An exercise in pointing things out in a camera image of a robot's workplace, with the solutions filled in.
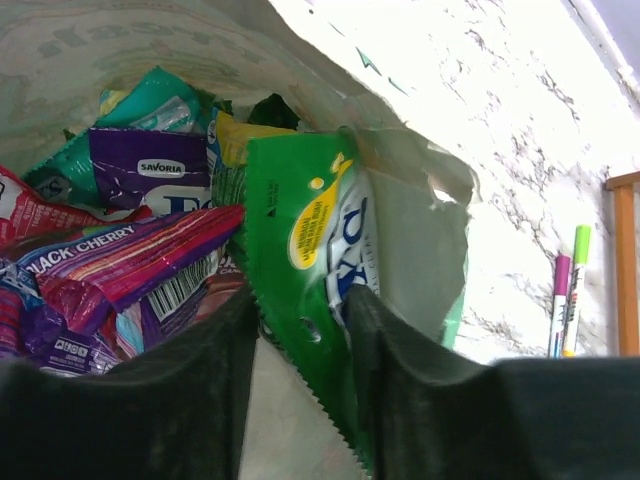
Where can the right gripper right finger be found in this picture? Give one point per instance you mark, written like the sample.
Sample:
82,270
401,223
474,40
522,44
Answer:
433,414

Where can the orange wooden shelf rack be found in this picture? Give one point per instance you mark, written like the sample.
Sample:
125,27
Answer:
622,188

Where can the purple snack packet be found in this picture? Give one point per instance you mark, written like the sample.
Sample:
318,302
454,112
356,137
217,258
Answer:
164,171

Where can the green snack packet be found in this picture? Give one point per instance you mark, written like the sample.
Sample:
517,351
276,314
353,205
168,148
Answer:
309,235

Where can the black cherry candy packet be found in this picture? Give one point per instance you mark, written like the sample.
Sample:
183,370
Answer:
81,301

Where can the teal snack packet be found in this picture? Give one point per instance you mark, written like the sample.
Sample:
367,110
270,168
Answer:
160,101

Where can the magenta cap marker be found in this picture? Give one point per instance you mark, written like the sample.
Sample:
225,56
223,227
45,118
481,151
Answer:
560,292

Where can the green cap marker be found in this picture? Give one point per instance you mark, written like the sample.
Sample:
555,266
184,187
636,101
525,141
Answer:
578,276

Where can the red snack packet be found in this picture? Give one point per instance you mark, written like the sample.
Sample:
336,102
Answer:
24,213

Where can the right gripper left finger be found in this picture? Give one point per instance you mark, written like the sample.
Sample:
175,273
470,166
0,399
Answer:
177,411

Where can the green printed paper bag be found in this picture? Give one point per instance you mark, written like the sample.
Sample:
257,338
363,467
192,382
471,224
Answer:
57,56

